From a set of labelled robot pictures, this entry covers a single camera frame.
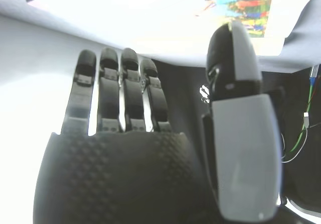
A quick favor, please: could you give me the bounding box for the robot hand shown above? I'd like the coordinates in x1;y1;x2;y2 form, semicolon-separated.
32;21;284;224

